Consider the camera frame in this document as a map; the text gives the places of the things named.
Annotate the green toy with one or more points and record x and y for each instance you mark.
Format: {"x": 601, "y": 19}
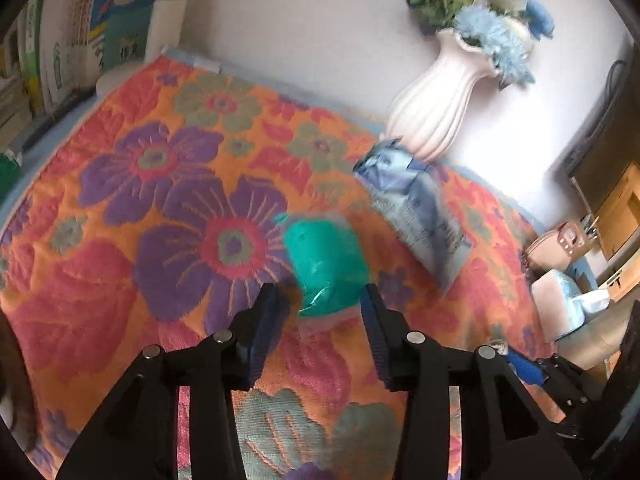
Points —
{"x": 325, "y": 260}

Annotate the small pink bag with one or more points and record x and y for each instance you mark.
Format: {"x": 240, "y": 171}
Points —
{"x": 550, "y": 250}

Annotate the green textured object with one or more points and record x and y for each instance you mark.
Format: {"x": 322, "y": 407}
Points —
{"x": 9, "y": 175}

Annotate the black pen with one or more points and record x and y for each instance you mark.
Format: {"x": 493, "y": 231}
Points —
{"x": 60, "y": 107}

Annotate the soft tissue pack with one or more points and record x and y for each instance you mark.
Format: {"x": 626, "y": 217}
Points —
{"x": 565, "y": 305}

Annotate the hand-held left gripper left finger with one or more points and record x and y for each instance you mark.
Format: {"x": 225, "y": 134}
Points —
{"x": 262, "y": 330}

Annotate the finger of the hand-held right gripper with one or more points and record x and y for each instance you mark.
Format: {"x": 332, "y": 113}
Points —
{"x": 525, "y": 367}

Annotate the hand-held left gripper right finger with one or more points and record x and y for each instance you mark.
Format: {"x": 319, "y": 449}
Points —
{"x": 375, "y": 330}

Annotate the floral blanket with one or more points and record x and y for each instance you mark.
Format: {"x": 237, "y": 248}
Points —
{"x": 150, "y": 210}

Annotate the row of upright books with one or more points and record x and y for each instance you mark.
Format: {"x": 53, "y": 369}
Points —
{"x": 75, "y": 25}

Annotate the black wall monitor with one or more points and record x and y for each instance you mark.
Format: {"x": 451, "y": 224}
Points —
{"x": 615, "y": 185}

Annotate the crumpled blue white packet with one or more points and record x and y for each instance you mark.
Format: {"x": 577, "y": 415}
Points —
{"x": 420, "y": 205}

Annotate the blue and white artificial flowers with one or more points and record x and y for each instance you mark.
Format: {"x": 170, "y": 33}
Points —
{"x": 480, "y": 25}

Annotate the beige pen holder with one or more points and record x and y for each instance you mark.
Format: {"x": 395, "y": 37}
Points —
{"x": 589, "y": 227}

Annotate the white ribbed vase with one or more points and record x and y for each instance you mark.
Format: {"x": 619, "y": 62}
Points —
{"x": 435, "y": 105}

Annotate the silver cylindrical bin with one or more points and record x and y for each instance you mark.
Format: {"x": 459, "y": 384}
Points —
{"x": 590, "y": 345}

